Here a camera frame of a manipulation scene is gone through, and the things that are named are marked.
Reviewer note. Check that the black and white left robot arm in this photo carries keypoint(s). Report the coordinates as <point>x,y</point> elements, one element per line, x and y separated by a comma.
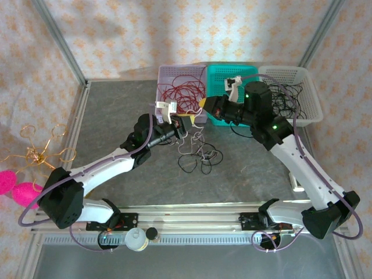
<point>98,171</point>

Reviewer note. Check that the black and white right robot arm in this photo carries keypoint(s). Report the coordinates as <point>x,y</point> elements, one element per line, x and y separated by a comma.
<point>305,168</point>

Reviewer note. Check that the teal plastic basket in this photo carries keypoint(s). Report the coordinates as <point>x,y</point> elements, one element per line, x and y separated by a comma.
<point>221,75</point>

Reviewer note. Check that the lavender plastic basket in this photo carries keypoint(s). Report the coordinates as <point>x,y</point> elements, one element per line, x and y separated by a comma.
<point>162,72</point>

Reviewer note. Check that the white plastic basket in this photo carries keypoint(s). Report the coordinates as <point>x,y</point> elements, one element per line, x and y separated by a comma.
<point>314,96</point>

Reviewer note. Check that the small black round cap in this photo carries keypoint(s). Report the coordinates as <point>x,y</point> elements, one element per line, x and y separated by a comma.
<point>151,233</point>

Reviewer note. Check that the white round jar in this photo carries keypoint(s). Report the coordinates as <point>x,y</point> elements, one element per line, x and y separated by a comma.
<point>136,239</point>

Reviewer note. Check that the pink fluffy ball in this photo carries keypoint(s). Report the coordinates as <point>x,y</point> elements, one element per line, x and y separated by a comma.
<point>7,181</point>
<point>26,194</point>

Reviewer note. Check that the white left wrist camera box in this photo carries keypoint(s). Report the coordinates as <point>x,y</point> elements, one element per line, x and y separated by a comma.
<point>165,109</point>

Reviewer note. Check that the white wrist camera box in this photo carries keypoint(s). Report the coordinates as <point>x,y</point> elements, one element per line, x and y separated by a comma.
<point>234,91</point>
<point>165,109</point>

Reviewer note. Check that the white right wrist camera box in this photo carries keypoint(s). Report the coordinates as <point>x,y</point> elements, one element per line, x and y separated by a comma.
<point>234,91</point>

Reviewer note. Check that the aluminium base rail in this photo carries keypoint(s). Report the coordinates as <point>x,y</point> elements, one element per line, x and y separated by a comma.
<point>189,218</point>

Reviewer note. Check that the aluminium frame post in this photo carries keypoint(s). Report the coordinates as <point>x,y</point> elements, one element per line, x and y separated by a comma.
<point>62,43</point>
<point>319,35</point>

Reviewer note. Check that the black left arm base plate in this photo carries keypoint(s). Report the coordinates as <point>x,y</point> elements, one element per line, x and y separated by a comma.
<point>130,221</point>

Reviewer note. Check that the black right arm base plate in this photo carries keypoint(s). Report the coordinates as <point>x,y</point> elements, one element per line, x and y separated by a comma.
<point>247,221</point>

